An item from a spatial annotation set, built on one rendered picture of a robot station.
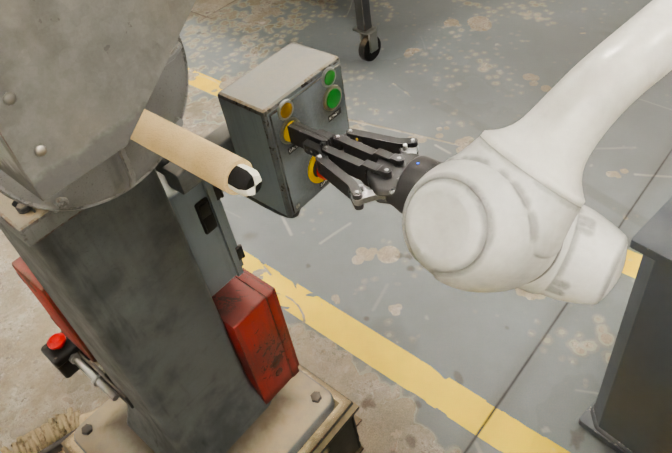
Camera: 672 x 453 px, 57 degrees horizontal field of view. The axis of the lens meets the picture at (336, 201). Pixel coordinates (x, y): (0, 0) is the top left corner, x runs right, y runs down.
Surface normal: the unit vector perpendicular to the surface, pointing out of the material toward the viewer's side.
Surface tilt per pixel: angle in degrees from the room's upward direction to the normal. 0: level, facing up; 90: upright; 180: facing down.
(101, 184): 97
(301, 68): 0
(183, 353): 90
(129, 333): 90
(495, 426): 0
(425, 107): 0
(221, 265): 90
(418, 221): 53
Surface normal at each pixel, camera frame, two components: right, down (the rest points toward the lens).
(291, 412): 0.18, -0.51
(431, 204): -0.60, 0.10
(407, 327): -0.13, -0.72
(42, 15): 0.76, 0.37
